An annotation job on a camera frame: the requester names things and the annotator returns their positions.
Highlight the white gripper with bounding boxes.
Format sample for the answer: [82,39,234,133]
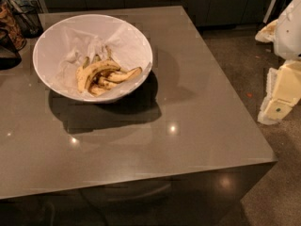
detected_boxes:
[255,0,301,125]

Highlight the yellow spotted banana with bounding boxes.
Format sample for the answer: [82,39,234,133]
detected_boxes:
[77,60,120,92]

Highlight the banana peel piece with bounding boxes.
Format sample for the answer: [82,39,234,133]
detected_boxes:
[87,67,142,96]

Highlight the white bowl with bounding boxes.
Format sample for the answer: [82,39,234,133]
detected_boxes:
[32,13,154,104]

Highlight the white paper napkin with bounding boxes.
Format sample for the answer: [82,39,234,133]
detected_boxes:
[56,24,152,103]

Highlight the brown patterned container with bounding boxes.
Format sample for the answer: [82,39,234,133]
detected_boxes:
[0,0,26,51]

